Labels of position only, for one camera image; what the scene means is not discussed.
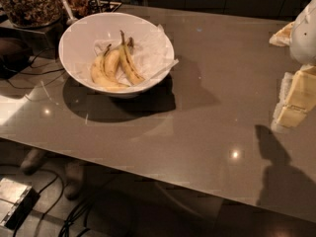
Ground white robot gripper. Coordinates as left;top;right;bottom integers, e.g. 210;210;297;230
269;0;316;133

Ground yellow banana bunch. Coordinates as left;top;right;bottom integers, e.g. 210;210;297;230
90;32;144;92

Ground white ceramic bowl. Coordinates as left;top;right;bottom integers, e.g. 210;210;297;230
58;13;178;99

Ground white crumpled paper liner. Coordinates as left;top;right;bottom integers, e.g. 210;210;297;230
94;25;177;90

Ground dark tray with utensils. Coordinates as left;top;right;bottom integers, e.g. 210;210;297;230
68;0;121;18

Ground grey slipper foot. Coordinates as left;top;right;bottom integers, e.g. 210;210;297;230
20;148;46;175
64;160;85;200

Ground glass jar of nuts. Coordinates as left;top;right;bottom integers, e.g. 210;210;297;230
0;0;62;29

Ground silver metal box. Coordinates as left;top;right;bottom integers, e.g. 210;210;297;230
0;178;32;230

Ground white handled spoon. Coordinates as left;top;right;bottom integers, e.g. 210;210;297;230
60;0;77;26

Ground black floor cables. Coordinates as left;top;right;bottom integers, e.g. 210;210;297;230
0;163;97;237

